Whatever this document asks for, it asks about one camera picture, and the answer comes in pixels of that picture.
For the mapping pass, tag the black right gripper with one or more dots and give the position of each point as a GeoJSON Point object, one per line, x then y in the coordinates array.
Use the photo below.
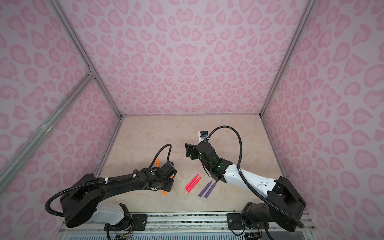
{"type": "Point", "coordinates": [195, 149]}

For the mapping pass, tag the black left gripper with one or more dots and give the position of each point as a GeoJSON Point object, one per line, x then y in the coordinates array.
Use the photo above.
{"type": "Point", "coordinates": [171, 184]}

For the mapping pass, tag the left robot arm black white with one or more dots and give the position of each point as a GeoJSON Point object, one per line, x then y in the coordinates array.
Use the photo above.
{"type": "Point", "coordinates": [83, 202]}

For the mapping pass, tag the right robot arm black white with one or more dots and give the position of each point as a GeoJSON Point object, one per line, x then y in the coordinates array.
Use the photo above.
{"type": "Point", "coordinates": [281, 202]}

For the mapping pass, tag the pink marker pen right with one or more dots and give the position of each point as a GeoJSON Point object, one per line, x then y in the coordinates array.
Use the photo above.
{"type": "Point", "coordinates": [193, 185]}

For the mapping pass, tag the pink marker pen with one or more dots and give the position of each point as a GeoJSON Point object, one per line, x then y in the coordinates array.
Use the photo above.
{"type": "Point", "coordinates": [191, 182]}
{"type": "Point", "coordinates": [193, 185]}

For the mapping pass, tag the pink marker pen left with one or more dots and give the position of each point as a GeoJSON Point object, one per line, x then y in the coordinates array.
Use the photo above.
{"type": "Point", "coordinates": [191, 182]}

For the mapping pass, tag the purple marker pen left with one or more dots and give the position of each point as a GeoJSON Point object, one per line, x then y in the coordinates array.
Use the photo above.
{"type": "Point", "coordinates": [205, 189]}

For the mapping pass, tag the purple marker pen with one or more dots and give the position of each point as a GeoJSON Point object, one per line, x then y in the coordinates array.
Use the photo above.
{"type": "Point", "coordinates": [205, 189]}
{"type": "Point", "coordinates": [210, 190]}

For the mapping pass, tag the purple marker pen right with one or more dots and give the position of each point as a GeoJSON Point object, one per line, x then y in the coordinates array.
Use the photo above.
{"type": "Point", "coordinates": [210, 190]}

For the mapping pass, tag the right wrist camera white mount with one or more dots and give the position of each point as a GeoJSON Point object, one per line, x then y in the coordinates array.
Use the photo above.
{"type": "Point", "coordinates": [203, 135]}

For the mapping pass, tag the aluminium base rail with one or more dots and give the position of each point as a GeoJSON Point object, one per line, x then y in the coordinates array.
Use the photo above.
{"type": "Point", "coordinates": [190, 226]}

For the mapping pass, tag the aluminium diagonal frame bar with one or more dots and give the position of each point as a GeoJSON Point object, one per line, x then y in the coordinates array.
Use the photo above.
{"type": "Point", "coordinates": [23, 155]}

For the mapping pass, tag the aluminium corner frame post right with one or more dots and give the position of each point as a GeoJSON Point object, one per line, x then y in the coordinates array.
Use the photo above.
{"type": "Point", "coordinates": [297, 34]}

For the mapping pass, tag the aluminium corner frame post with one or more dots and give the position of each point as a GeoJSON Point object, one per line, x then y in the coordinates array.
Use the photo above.
{"type": "Point", "coordinates": [79, 46]}
{"type": "Point", "coordinates": [297, 34]}

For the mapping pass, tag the aluminium corner frame post left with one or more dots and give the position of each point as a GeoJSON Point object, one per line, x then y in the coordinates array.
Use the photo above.
{"type": "Point", "coordinates": [79, 46]}

